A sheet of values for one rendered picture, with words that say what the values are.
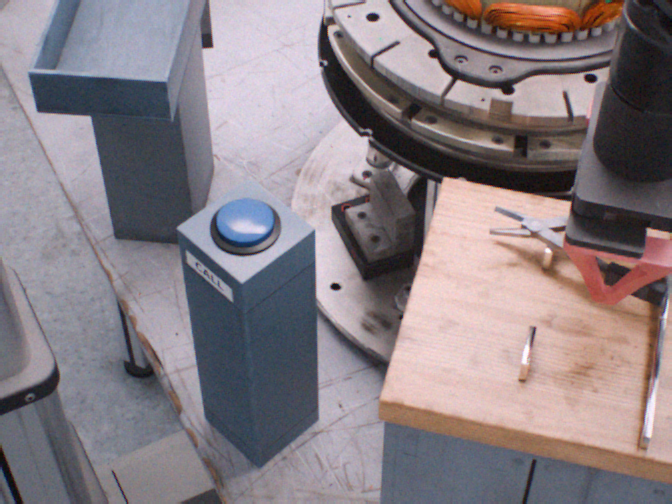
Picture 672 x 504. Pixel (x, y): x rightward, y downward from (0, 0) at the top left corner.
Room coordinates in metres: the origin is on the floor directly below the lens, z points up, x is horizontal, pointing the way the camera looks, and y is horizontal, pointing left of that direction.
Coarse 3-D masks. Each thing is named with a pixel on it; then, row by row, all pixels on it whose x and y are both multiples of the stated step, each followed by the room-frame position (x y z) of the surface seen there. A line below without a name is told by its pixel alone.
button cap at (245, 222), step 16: (224, 208) 0.60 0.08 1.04; (240, 208) 0.60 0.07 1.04; (256, 208) 0.60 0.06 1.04; (224, 224) 0.59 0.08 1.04; (240, 224) 0.59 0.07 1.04; (256, 224) 0.59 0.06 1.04; (272, 224) 0.59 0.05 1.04; (224, 240) 0.58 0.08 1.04; (240, 240) 0.58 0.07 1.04; (256, 240) 0.58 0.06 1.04
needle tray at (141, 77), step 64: (64, 0) 0.82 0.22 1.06; (128, 0) 0.85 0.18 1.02; (192, 0) 0.81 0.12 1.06; (64, 64) 0.77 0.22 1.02; (128, 64) 0.77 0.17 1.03; (192, 64) 0.84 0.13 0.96; (128, 128) 0.79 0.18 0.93; (192, 128) 0.82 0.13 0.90; (128, 192) 0.79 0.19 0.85; (192, 192) 0.79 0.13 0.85
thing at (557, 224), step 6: (564, 216) 0.56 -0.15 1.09; (606, 216) 0.56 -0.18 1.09; (612, 216) 0.56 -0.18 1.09; (546, 222) 0.55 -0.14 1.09; (552, 222) 0.55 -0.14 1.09; (558, 222) 0.55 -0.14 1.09; (564, 222) 0.55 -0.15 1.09; (552, 228) 0.55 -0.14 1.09; (558, 228) 0.55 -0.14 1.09; (564, 228) 0.55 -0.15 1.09
